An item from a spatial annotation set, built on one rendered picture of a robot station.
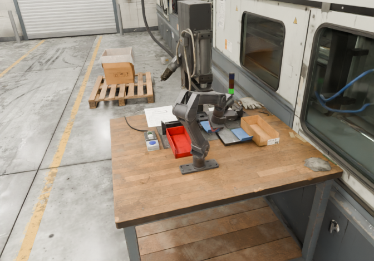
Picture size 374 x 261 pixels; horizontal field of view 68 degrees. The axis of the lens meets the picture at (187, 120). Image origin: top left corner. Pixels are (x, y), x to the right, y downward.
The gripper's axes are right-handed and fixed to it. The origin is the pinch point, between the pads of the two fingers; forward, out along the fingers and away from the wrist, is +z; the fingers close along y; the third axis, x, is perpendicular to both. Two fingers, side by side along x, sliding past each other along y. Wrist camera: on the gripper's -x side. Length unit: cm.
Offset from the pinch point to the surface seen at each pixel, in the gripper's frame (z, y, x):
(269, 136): 7.2, -4.7, -35.9
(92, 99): 201, 225, 95
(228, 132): 10.6, 4.1, -13.0
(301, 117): -1, 1, -57
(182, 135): 16.2, 10.1, 14.2
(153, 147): 10.9, 0.8, 34.0
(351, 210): 5, -56, -58
